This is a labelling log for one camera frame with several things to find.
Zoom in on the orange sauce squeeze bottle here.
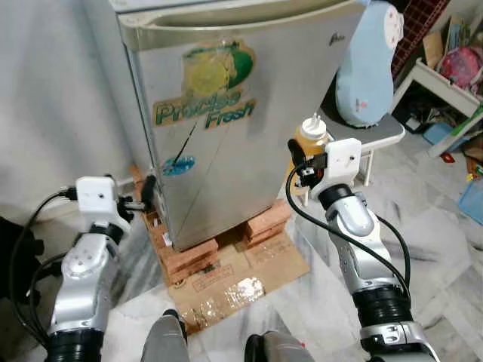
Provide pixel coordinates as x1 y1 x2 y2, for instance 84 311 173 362
293 113 331 163

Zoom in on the silver fridge with green sticker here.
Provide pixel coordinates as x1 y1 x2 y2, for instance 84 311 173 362
108 0 372 253

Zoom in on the white folding chair grey seat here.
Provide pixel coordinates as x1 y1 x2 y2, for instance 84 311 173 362
321 113 407 187

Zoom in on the light blue box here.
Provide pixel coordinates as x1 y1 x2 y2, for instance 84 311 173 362
458 177 483 225

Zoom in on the light blue pillow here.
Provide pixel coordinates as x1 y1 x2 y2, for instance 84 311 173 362
334 0 406 127

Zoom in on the black bag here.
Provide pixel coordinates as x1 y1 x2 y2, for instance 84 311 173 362
392 90 435 135

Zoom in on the brown cardboard sheet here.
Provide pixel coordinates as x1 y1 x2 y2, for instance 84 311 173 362
147 219 312 334

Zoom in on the blue plastic container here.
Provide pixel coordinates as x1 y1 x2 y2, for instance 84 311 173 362
423 122 454 144

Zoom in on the grey robot left leg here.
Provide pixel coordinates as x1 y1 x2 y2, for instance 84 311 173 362
140 311 189 362

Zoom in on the pink bag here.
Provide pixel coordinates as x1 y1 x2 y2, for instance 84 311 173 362
438 45 483 93

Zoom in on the white shelf table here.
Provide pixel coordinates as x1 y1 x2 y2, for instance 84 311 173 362
392 59 483 159

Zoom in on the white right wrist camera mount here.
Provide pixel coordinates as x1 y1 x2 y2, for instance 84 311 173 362
313 138 363 201

